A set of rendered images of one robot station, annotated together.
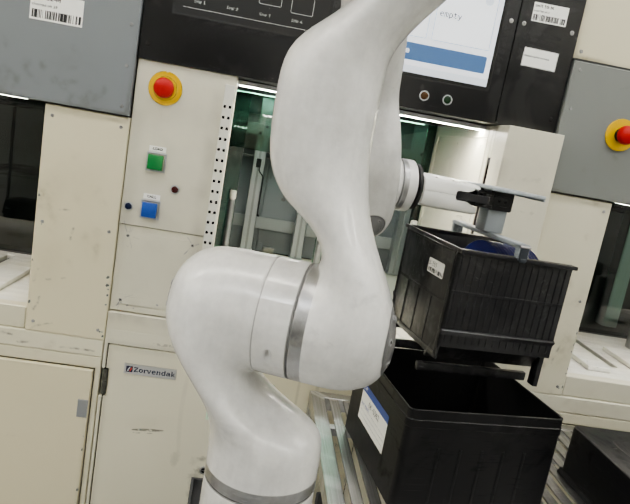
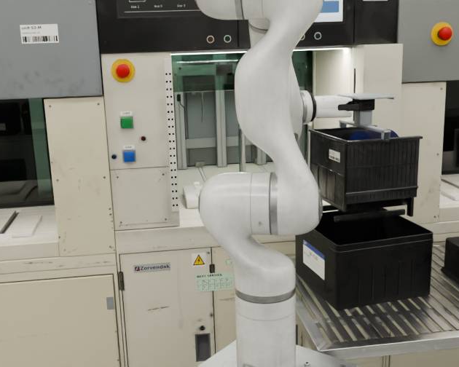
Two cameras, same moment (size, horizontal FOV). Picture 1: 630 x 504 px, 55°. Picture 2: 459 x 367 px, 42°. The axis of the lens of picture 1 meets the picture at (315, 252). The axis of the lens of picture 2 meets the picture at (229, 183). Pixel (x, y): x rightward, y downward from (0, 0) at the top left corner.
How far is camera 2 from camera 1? 0.52 m
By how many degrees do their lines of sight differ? 4
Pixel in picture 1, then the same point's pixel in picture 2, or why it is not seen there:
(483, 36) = not seen: outside the picture
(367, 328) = (308, 199)
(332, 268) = (284, 172)
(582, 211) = (426, 92)
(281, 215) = (204, 134)
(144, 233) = (128, 172)
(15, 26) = (13, 51)
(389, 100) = not seen: hidden behind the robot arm
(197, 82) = (143, 61)
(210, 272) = (221, 188)
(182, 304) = (210, 207)
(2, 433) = (59, 332)
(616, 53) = not seen: outside the picture
